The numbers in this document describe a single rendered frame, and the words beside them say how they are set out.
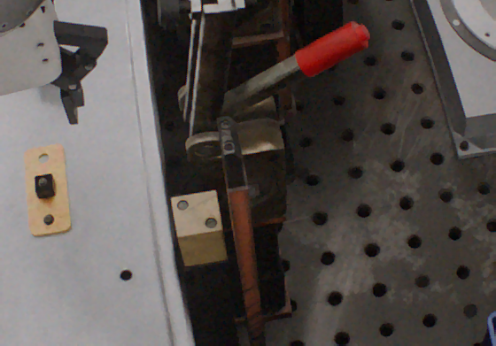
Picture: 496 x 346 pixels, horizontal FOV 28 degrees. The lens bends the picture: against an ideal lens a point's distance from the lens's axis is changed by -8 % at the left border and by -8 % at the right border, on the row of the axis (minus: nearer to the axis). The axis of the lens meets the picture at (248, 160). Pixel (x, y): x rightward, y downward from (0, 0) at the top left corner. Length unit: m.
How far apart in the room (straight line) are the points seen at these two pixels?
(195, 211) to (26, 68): 0.18
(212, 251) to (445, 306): 0.41
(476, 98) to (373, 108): 0.16
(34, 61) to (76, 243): 0.21
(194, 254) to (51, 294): 0.13
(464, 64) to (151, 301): 0.52
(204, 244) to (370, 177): 0.45
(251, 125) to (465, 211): 0.43
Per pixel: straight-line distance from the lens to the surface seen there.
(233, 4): 0.68
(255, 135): 0.81
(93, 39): 0.70
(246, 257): 0.76
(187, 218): 0.77
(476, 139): 1.21
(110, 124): 0.90
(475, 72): 1.18
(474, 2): 1.23
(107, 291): 0.82
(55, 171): 0.88
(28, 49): 0.68
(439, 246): 1.16
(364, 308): 1.13
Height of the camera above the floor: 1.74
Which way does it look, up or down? 60 degrees down
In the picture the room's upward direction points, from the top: 6 degrees counter-clockwise
